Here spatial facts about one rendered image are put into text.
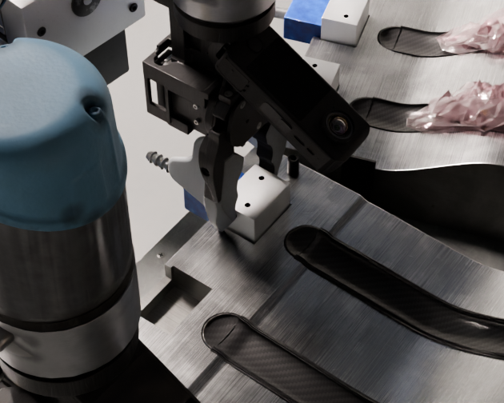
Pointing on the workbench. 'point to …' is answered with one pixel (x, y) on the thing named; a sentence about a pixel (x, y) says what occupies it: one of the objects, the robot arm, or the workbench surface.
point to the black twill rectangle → (358, 175)
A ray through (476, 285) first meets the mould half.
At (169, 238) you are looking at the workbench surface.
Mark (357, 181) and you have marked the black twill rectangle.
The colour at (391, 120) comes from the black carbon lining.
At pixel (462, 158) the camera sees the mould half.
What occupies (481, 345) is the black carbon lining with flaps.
